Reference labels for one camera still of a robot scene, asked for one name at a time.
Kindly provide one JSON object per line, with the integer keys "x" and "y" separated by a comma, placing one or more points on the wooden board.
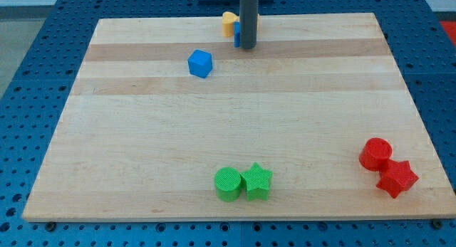
{"x": 141, "y": 139}

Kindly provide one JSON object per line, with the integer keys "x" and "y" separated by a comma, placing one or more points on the blue triangle block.
{"x": 237, "y": 31}

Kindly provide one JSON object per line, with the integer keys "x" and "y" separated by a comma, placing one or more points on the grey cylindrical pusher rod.
{"x": 248, "y": 12}

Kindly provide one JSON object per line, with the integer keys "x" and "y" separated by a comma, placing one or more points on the red star block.
{"x": 396, "y": 177}

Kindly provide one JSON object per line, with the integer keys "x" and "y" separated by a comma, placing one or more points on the red cylinder block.
{"x": 374, "y": 154}

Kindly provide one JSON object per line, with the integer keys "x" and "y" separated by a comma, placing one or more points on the yellow heart block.
{"x": 228, "y": 20}

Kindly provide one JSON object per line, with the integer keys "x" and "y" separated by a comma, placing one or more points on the blue cube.
{"x": 200, "y": 63}

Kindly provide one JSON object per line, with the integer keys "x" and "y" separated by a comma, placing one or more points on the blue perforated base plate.
{"x": 32, "y": 104}

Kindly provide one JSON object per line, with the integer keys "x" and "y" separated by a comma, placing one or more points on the green cylinder block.
{"x": 227, "y": 183}

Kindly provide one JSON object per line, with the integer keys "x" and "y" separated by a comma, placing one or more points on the green star block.
{"x": 257, "y": 182}

